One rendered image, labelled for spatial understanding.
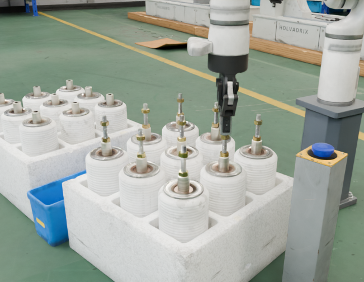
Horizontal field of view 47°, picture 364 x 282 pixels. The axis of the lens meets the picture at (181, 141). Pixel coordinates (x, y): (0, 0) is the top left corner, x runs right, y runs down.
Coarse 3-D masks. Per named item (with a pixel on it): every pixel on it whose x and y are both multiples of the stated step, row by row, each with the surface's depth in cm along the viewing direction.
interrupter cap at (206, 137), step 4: (208, 132) 105; (200, 136) 103; (204, 136) 103; (208, 136) 103; (204, 140) 100; (208, 140) 100; (212, 140) 101; (216, 140) 101; (220, 140) 101; (228, 140) 100; (216, 144) 99
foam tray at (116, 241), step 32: (64, 192) 97; (288, 192) 95; (96, 224) 90; (128, 224) 81; (224, 224) 81; (256, 224) 87; (288, 224) 99; (96, 256) 95; (128, 256) 85; (160, 256) 77; (192, 256) 73; (224, 256) 81; (256, 256) 91
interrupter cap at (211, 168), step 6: (210, 162) 89; (216, 162) 89; (234, 162) 89; (210, 168) 86; (216, 168) 87; (234, 168) 87; (240, 168) 86; (210, 174) 85; (216, 174) 84; (222, 174) 84; (228, 174) 84; (234, 174) 84
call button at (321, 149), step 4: (316, 144) 79; (320, 144) 79; (324, 144) 79; (328, 144) 79; (312, 148) 78; (316, 148) 77; (320, 148) 77; (324, 148) 77; (328, 148) 77; (332, 148) 77; (316, 152) 77; (320, 152) 76; (324, 152) 76; (328, 152) 76; (332, 152) 77; (320, 156) 77; (324, 156) 77; (328, 156) 77
